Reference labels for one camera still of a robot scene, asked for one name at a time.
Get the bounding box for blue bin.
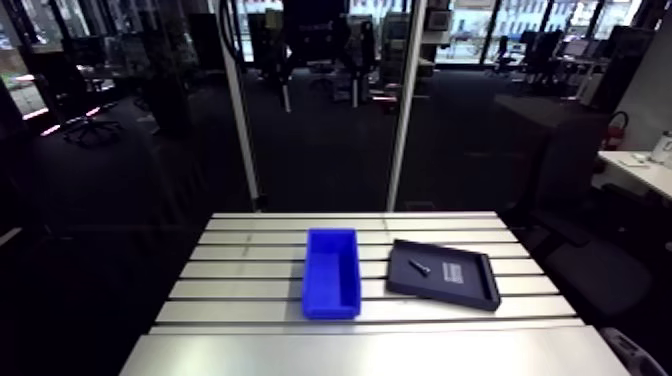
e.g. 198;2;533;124
301;227;362;320

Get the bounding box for dark blue-grey tray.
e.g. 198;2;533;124
386;239;502;312

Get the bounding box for dark office chair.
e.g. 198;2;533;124
524;209;654;319

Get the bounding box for red fire extinguisher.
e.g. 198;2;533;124
602;110;630;152

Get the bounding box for white desk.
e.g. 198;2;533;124
592;149;672;201

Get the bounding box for white bottle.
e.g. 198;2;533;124
650;130;672;164

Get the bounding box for pale holed strip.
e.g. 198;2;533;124
600;326;669;376

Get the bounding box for white metal post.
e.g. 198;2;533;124
217;0;263;212
385;0;428;213

